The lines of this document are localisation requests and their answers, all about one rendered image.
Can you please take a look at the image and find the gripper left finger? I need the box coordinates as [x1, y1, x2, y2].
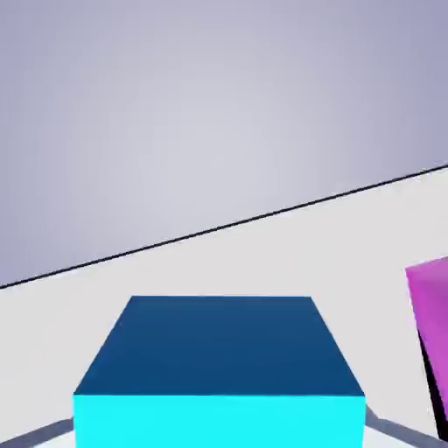
[0, 416, 75, 448]

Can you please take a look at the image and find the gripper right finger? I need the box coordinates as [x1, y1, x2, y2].
[363, 406, 448, 448]

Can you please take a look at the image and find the small cyan cube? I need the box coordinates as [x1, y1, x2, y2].
[72, 295, 368, 448]

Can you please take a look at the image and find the large magenta box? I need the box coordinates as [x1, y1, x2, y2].
[404, 255, 448, 443]

